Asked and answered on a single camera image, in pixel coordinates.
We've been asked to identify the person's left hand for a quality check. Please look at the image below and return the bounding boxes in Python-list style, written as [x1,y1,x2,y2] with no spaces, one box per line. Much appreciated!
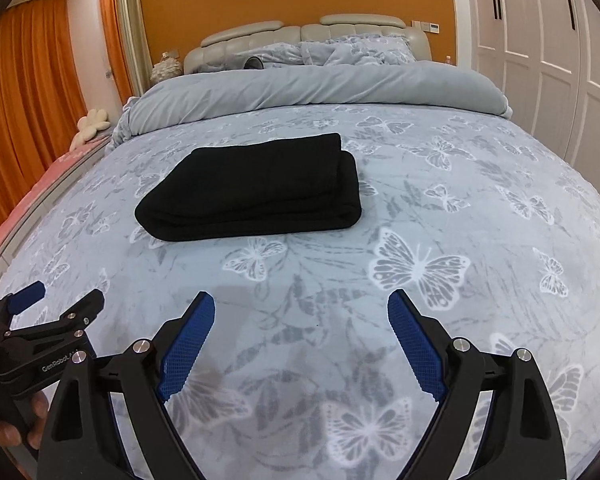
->
[0,392,51,450]

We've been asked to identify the grey butterfly pillow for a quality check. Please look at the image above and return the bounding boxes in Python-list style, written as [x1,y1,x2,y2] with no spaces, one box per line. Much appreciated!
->
[300,35,417,67]
[234,42,305,69]

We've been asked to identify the white flower cushion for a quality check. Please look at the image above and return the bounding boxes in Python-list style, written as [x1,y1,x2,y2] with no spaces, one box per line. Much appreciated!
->
[76,108,112,145]

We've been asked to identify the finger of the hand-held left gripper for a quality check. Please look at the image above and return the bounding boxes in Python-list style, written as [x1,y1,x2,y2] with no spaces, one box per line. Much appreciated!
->
[10,288,106,341]
[0,280,46,331]

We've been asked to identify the white panel wardrobe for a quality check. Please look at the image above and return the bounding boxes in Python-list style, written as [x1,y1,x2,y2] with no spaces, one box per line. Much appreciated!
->
[462,0,600,211]

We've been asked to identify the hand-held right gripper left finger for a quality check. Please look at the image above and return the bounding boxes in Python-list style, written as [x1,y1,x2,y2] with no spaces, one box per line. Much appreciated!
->
[36,290,217,480]

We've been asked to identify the beige padded headboard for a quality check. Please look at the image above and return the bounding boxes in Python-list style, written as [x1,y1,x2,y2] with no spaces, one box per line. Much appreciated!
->
[182,14,433,78]

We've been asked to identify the black pants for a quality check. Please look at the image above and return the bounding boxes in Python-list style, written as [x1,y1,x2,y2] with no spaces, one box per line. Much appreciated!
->
[134,132,363,242]

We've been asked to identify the grey duvet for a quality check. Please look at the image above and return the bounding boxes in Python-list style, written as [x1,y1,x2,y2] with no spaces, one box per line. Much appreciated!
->
[111,62,513,148]

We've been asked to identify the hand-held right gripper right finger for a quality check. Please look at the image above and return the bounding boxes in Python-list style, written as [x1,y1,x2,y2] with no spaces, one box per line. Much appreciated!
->
[387,289,568,480]

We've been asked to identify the white bedside ornament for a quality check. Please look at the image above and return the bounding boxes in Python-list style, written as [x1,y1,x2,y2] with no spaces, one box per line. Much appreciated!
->
[150,55,184,86]

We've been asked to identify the butterfly print blanket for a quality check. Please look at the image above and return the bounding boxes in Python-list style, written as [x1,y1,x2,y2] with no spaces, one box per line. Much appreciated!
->
[0,102,600,480]

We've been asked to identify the pink cloth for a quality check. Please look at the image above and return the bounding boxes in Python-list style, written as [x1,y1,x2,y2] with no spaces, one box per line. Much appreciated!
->
[0,142,113,253]

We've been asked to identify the orange curtain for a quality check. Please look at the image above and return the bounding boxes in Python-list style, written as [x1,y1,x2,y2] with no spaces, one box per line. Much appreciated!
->
[0,2,93,241]
[97,0,137,106]

